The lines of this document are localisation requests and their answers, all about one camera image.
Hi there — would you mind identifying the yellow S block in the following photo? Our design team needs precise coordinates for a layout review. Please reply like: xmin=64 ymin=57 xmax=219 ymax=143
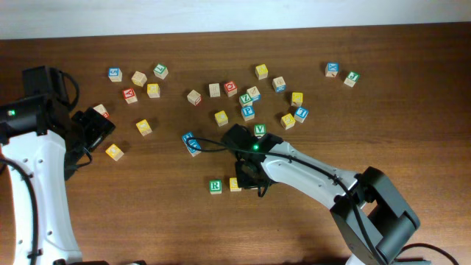
xmin=230 ymin=177 xmax=242 ymax=192
xmin=280 ymin=113 xmax=296 ymax=130

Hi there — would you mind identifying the green R block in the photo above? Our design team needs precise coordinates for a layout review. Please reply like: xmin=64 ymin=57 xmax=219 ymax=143
xmin=209 ymin=180 xmax=222 ymax=194

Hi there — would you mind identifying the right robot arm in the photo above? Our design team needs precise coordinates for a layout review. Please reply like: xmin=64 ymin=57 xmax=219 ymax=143
xmin=222 ymin=124 xmax=420 ymax=264

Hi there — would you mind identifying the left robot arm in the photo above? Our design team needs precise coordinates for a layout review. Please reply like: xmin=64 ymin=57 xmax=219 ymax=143
xmin=1 ymin=66 xmax=115 ymax=264

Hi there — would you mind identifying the red M side block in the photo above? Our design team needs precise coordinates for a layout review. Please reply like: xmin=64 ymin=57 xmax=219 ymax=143
xmin=93 ymin=104 xmax=109 ymax=118

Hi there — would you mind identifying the yellow block front left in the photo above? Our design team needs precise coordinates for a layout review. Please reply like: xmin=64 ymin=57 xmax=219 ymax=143
xmin=105 ymin=144 xmax=124 ymax=161

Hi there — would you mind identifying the green V block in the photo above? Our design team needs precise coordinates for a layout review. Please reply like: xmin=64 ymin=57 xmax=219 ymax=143
xmin=254 ymin=124 xmax=266 ymax=138

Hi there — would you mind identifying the red A block far left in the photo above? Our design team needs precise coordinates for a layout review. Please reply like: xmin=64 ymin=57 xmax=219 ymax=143
xmin=122 ymin=88 xmax=138 ymax=104

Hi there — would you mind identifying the yellow O block left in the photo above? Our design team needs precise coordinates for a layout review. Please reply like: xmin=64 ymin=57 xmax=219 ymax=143
xmin=136 ymin=119 xmax=152 ymax=136

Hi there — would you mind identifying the yellow o block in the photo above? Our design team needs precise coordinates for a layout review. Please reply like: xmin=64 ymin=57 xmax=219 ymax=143
xmin=136 ymin=119 xmax=152 ymax=136
xmin=214 ymin=110 xmax=228 ymax=127

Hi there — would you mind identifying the blue P block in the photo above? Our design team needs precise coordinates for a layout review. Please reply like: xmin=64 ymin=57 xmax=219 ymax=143
xmin=241 ymin=105 xmax=255 ymax=121

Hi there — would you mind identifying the blue S block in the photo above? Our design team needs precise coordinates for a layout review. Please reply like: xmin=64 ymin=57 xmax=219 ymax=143
xmin=107 ymin=67 xmax=122 ymax=82

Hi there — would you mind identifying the lower blue H block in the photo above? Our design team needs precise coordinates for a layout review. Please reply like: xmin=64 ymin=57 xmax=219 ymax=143
xmin=186 ymin=140 xmax=201 ymax=157

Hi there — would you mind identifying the blue h block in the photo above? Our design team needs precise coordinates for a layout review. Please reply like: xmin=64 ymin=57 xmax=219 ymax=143
xmin=182 ymin=132 xmax=194 ymax=143
xmin=186 ymin=140 xmax=201 ymax=157

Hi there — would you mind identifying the yellow O block middle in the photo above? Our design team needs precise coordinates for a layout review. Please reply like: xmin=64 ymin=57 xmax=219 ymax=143
xmin=214 ymin=110 xmax=228 ymax=127

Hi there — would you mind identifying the plain block yellow side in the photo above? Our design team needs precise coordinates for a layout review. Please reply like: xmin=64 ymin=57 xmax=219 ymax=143
xmin=131 ymin=71 xmax=147 ymax=87

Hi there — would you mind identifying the green Z block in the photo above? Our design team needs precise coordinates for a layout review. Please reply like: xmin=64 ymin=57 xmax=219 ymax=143
xmin=239 ymin=93 xmax=253 ymax=107

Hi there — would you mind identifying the upper blue H block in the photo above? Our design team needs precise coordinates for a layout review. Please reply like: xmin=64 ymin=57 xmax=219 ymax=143
xmin=182 ymin=132 xmax=194 ymax=143

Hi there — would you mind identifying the yellow block near L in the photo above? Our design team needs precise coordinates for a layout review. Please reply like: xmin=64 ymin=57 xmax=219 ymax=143
xmin=146 ymin=83 xmax=160 ymax=98

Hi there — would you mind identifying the blue I block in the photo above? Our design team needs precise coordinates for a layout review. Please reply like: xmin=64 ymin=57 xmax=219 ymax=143
xmin=294 ymin=107 xmax=309 ymax=123

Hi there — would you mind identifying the plain block blue edge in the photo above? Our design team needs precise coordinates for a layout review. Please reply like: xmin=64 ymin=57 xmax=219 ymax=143
xmin=247 ymin=86 xmax=261 ymax=102

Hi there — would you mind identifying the red O block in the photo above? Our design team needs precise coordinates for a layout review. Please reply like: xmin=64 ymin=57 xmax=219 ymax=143
xmin=224 ymin=81 xmax=238 ymax=97

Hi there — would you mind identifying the yellow block right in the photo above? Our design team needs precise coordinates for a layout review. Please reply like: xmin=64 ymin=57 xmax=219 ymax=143
xmin=291 ymin=92 xmax=303 ymax=107

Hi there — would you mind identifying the plain block green side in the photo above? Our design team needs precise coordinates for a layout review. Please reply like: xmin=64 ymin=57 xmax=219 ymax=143
xmin=208 ymin=83 xmax=221 ymax=98

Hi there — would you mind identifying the plain block blue side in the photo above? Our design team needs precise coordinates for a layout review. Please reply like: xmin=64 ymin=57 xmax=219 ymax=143
xmin=272 ymin=77 xmax=286 ymax=93

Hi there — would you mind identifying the green L block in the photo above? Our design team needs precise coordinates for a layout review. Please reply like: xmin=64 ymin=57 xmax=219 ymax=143
xmin=153 ymin=63 xmax=169 ymax=80

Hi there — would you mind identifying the plain block red side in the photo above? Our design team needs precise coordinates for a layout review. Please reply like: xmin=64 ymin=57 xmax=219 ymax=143
xmin=187 ymin=90 xmax=202 ymax=106

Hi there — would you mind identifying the yellow block top middle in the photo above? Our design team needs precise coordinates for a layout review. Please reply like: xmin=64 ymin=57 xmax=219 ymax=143
xmin=255 ymin=64 xmax=269 ymax=80

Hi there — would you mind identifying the blue X block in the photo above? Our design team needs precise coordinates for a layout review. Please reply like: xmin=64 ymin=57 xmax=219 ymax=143
xmin=325 ymin=62 xmax=339 ymax=77

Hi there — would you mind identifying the green J block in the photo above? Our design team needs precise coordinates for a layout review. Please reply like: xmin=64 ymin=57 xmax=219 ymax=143
xmin=344 ymin=71 xmax=360 ymax=88

